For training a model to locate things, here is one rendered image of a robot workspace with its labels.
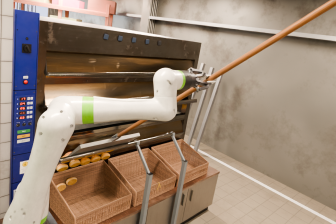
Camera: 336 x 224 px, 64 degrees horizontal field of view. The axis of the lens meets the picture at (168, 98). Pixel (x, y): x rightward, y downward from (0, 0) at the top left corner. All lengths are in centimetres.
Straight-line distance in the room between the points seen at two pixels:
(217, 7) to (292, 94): 222
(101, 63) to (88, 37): 26
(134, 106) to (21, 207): 55
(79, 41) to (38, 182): 146
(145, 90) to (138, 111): 172
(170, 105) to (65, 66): 131
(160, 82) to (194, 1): 503
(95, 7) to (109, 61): 510
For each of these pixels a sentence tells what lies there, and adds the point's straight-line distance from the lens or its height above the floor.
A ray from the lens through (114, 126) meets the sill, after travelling 276.
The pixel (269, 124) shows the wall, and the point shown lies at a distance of 504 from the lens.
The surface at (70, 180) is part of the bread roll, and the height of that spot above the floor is 79.
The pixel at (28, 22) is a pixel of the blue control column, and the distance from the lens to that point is 214.
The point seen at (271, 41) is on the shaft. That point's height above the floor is 219.
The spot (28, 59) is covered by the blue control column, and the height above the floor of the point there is 182.
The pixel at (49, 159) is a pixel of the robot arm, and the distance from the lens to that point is 105.
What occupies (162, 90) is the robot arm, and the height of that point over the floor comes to 192.
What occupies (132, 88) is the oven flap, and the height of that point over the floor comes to 156.
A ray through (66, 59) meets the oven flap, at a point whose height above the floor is 183.
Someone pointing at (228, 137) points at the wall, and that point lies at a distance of 550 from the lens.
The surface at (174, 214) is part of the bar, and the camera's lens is 309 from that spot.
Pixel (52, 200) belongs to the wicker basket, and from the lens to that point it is 260.
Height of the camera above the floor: 216
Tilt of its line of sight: 13 degrees down
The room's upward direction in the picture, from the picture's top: 9 degrees clockwise
